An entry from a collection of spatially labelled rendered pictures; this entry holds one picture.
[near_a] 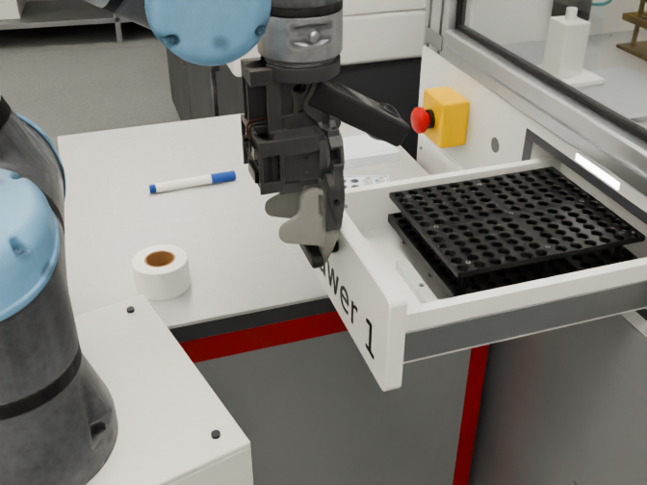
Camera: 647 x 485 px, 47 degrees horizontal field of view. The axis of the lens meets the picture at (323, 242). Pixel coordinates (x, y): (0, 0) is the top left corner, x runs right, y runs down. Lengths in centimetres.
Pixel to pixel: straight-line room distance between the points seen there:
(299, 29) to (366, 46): 97
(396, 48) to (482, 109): 56
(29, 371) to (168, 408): 16
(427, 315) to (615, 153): 30
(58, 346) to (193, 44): 25
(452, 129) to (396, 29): 52
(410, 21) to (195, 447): 115
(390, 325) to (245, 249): 41
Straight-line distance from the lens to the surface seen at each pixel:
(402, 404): 114
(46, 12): 480
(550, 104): 96
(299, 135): 67
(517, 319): 76
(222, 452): 65
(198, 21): 46
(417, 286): 81
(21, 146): 66
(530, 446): 117
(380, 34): 160
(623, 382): 94
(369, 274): 69
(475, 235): 81
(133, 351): 76
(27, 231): 54
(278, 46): 64
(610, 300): 82
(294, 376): 103
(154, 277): 93
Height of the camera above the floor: 132
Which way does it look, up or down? 32 degrees down
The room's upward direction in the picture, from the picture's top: straight up
